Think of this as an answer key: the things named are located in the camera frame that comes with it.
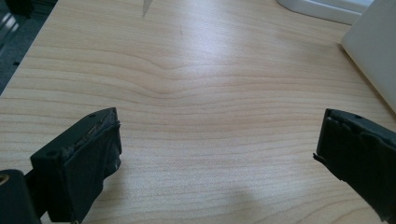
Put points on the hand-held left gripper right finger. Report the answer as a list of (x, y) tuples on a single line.
[(358, 149)]

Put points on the white tray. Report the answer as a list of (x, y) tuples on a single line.
[(327, 7)]

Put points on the white box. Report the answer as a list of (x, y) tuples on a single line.
[(375, 43)]

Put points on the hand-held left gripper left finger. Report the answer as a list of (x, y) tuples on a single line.
[(81, 155)]

